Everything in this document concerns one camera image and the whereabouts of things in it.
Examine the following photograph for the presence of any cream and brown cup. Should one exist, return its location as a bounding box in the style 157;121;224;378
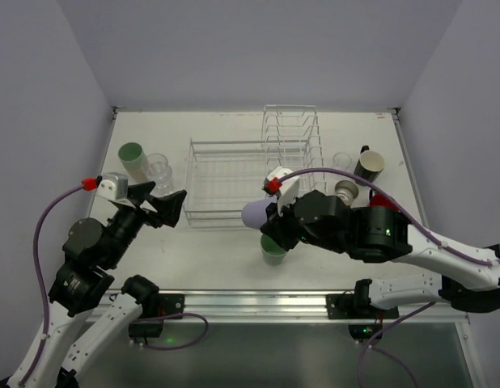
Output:
334;179;359;206

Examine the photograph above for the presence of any clear glass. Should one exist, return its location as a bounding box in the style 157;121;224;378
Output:
332;152;353;171
144;153;174;197

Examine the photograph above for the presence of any light green cup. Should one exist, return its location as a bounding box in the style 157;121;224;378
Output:
117;142;147;171

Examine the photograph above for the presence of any low white wire rack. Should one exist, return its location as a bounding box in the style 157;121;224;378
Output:
183;140;267;229

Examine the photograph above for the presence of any purple cup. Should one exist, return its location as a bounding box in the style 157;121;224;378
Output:
241;197;276;230

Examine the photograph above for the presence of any tall white wire rack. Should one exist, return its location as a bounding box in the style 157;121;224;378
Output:
261;104;324;171

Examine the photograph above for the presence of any black mug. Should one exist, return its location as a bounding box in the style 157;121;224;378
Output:
354;145;385;183

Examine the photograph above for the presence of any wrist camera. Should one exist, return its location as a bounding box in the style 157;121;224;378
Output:
95;172;129;202
263;166;299;216

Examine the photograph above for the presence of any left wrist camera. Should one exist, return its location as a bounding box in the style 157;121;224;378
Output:
95;172;129;202

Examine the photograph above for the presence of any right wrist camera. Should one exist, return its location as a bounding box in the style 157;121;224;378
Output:
263;166;299;216

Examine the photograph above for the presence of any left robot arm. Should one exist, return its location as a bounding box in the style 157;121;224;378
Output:
0;174;187;387

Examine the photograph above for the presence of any aluminium mounting rail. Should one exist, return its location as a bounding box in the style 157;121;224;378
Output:
45;287;468;324

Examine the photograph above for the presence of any red mug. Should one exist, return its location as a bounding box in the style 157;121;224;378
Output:
369;193;399;212

